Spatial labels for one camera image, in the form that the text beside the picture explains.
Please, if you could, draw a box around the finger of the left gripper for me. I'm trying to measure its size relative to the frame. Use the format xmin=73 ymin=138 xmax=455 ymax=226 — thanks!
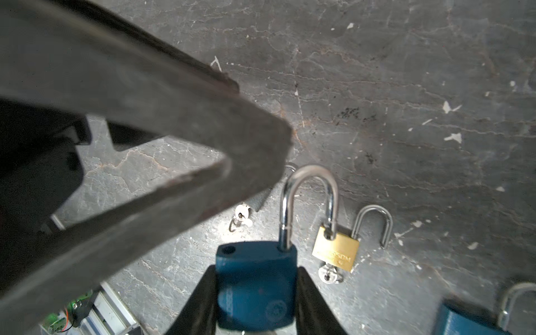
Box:
xmin=1 ymin=159 xmax=233 ymax=334
xmin=1 ymin=1 xmax=292 ymax=196

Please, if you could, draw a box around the black padlock key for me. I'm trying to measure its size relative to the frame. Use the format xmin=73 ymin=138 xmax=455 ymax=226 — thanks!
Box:
xmin=228 ymin=203 xmax=253 ymax=233

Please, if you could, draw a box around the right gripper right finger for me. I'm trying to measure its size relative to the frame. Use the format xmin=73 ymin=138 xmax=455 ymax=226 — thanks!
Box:
xmin=295 ymin=267 xmax=348 ymax=335

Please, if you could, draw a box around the brass padlock key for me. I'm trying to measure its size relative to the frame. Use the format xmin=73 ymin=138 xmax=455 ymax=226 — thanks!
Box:
xmin=318 ymin=263 xmax=343 ymax=285

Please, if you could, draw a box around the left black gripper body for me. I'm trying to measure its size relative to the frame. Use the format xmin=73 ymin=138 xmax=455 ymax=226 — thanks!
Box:
xmin=0 ymin=97 xmax=164 ymax=235

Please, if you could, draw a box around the brass padlock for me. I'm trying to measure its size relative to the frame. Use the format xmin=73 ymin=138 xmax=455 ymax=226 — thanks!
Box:
xmin=312 ymin=205 xmax=394 ymax=272

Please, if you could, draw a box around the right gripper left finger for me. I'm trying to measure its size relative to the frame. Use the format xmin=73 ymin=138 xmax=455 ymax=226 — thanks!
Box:
xmin=166 ymin=265 xmax=218 ymax=335

